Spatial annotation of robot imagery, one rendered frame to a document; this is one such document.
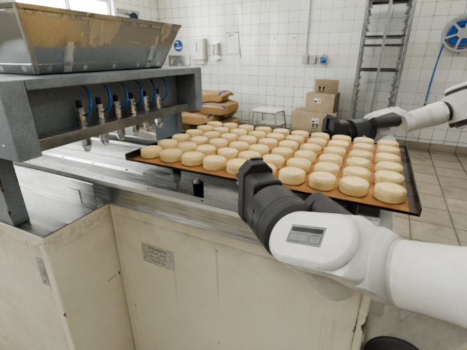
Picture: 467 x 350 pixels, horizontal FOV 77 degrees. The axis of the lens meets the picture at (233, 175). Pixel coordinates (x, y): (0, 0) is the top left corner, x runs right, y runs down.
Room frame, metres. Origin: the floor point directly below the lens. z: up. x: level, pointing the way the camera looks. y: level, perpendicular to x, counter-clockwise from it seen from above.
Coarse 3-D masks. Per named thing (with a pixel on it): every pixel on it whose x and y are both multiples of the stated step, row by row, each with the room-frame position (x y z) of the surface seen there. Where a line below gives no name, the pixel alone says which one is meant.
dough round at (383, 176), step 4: (376, 172) 0.53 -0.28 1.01; (380, 172) 0.52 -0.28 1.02; (384, 172) 0.52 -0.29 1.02; (388, 172) 0.52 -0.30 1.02; (392, 172) 0.52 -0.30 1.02; (396, 172) 0.52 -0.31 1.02; (376, 176) 0.51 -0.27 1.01; (380, 176) 0.51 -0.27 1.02; (384, 176) 0.50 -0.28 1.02; (388, 176) 0.50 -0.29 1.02; (392, 176) 0.50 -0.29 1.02; (396, 176) 0.50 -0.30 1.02; (400, 176) 0.50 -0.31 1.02; (376, 180) 0.51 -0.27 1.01; (380, 180) 0.50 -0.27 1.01; (384, 180) 0.50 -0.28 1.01; (388, 180) 0.49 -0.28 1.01; (392, 180) 0.49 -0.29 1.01; (396, 180) 0.49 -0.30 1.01; (400, 180) 0.49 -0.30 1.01; (400, 184) 0.49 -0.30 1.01
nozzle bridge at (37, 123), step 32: (0, 96) 0.57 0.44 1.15; (32, 96) 0.70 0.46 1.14; (64, 96) 0.77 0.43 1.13; (96, 96) 0.86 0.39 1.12; (128, 96) 0.97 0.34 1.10; (160, 96) 1.11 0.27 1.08; (192, 96) 1.17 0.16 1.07; (0, 128) 0.58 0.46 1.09; (32, 128) 0.60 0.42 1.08; (64, 128) 0.75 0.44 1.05; (96, 128) 0.78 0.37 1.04; (160, 128) 1.26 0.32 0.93; (0, 160) 0.62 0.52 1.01; (0, 192) 0.61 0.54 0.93
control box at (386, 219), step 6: (384, 210) 0.69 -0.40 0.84; (384, 216) 0.66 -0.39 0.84; (390, 216) 0.66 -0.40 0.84; (384, 222) 0.63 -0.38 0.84; (390, 222) 0.63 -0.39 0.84; (390, 228) 0.60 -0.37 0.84; (372, 306) 0.48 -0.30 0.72; (378, 306) 0.48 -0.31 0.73; (372, 312) 0.48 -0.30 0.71; (378, 312) 0.47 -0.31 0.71
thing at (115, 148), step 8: (72, 144) 1.23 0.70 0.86; (80, 144) 1.21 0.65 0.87; (96, 144) 1.17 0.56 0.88; (112, 144) 1.13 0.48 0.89; (120, 144) 1.11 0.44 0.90; (128, 144) 1.10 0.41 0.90; (136, 144) 1.10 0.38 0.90; (96, 152) 1.17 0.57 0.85; (104, 152) 1.15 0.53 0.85; (112, 152) 1.13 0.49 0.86; (120, 152) 1.11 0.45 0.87; (128, 152) 1.10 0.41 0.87
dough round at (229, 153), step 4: (224, 148) 0.68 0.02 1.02; (228, 148) 0.68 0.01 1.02; (232, 148) 0.68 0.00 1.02; (220, 152) 0.64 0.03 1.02; (224, 152) 0.64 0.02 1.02; (228, 152) 0.64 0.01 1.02; (232, 152) 0.64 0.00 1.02; (236, 152) 0.65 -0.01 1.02; (224, 156) 0.64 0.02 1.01; (228, 156) 0.63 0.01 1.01; (232, 156) 0.64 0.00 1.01; (236, 156) 0.65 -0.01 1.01; (228, 160) 0.63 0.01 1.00
